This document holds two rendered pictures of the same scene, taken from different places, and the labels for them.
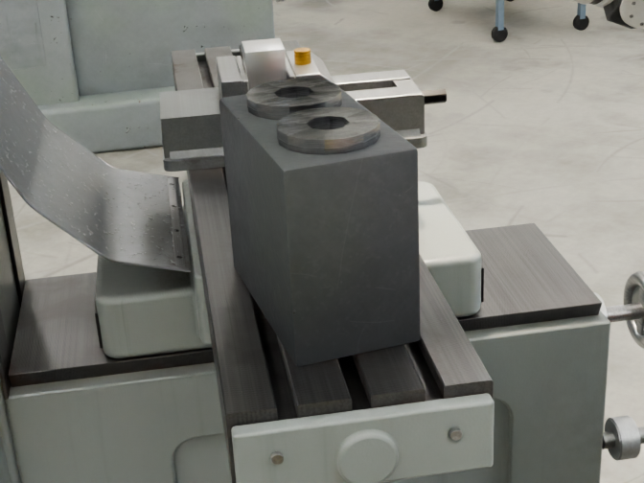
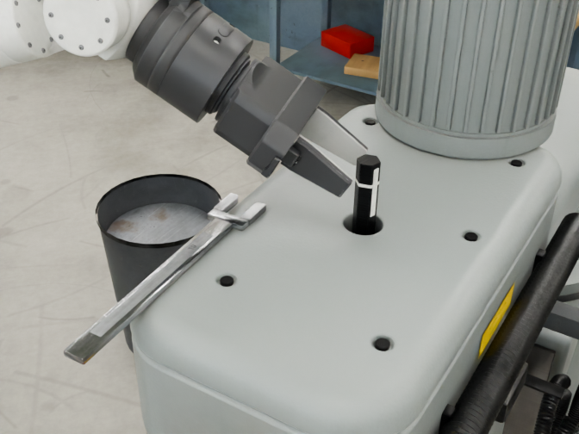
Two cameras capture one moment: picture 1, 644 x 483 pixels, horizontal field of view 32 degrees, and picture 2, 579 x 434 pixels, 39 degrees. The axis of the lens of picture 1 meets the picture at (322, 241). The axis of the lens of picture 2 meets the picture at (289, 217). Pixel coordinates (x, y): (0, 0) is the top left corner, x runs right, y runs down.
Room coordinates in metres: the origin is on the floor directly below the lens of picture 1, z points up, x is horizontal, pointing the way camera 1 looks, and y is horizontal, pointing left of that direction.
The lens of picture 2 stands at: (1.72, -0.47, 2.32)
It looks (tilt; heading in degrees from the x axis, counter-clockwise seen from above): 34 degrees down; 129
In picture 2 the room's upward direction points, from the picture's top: 1 degrees clockwise
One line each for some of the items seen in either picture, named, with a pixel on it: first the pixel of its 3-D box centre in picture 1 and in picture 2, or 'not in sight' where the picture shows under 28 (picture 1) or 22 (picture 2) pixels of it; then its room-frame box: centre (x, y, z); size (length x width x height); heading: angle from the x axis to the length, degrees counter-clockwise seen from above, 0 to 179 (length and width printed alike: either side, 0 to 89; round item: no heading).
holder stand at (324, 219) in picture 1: (315, 208); not in sight; (0.97, 0.00, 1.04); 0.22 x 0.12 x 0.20; 17
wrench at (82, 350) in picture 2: not in sight; (171, 269); (1.31, -0.11, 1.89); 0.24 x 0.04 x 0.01; 100
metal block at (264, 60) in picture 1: (264, 67); not in sight; (1.44, 0.06, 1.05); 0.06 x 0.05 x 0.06; 7
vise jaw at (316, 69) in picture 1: (307, 76); not in sight; (1.45, 0.01, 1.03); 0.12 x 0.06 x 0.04; 7
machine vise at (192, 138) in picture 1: (288, 103); not in sight; (1.45, 0.03, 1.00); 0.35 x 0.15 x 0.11; 97
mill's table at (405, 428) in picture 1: (277, 184); not in sight; (1.39, 0.05, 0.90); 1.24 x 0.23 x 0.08; 8
